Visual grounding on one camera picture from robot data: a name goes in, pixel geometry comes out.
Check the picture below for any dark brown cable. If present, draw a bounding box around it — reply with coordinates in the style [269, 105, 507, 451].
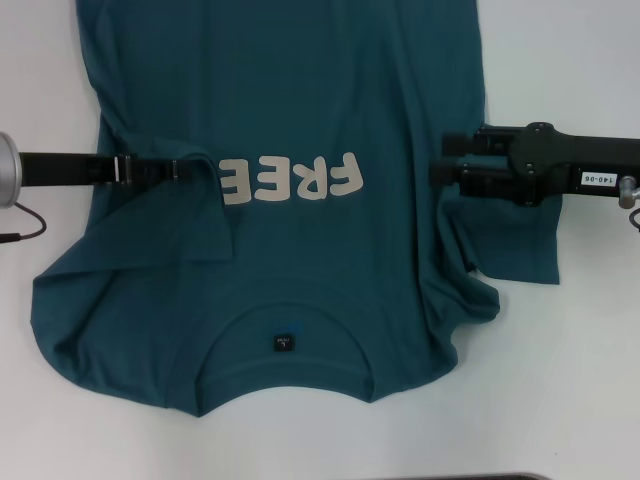
[0, 202, 48, 245]

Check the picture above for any teal T-shirt with FREE print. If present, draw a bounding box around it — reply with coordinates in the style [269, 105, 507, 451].
[30, 0, 561, 419]

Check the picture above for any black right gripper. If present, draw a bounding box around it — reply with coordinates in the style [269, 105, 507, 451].
[430, 121, 640, 207]

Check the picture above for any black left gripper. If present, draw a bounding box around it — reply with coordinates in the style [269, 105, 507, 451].
[19, 151, 182, 189]

